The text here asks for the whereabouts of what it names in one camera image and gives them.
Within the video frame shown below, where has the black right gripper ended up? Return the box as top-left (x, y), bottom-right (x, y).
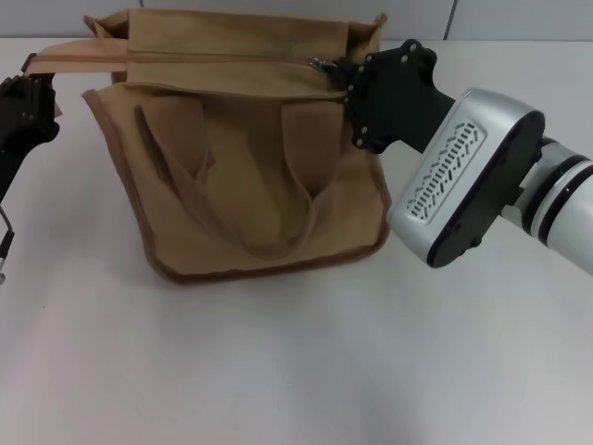
top-left (329, 38), bottom-right (461, 155)

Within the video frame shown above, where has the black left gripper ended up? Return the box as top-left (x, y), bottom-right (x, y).
top-left (0, 52), bottom-right (62, 206)

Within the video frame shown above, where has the silver metal zipper pull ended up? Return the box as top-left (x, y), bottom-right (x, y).
top-left (308, 55), bottom-right (338, 76)

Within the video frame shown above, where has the khaki canvas food bag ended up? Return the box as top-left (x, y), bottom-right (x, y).
top-left (21, 7), bottom-right (391, 286)

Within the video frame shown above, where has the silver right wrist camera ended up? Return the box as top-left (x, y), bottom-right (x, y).
top-left (386, 87), bottom-right (549, 270)

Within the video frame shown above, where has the left arm cable with plug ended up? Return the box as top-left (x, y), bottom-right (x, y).
top-left (0, 205), bottom-right (16, 285)

